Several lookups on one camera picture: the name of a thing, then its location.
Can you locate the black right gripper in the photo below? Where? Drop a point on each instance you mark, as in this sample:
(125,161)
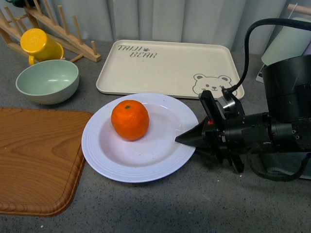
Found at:
(231,137)

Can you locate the white round plate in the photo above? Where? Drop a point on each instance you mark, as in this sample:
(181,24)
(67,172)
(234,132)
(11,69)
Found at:
(152,157)

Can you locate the orange mandarin fruit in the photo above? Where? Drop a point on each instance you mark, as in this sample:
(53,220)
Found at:
(130,120)

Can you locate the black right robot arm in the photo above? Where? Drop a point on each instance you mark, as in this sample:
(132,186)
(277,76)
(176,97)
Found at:
(287,86)

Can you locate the beige bear serving tray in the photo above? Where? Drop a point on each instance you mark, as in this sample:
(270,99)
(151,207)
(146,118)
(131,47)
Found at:
(181,70)

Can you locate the grey folded cloth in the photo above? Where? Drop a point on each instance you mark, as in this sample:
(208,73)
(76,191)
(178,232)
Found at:
(282,163)

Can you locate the grey curtain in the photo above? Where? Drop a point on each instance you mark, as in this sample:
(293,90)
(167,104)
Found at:
(220,22)

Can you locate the green plastic cup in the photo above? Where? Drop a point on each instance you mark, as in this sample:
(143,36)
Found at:
(289,43)

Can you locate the wooden cutting board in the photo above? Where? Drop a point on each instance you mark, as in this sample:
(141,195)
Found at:
(41,160)

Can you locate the green ceramic bowl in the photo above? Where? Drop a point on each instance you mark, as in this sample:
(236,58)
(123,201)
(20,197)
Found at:
(49,82)

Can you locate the yellow mug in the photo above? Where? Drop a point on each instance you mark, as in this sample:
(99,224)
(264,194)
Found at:
(40,47)

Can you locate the wooden dish rack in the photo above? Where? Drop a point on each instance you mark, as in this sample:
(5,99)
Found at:
(17,16)

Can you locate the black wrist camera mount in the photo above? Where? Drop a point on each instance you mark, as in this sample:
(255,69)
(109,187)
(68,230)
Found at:
(220,109)

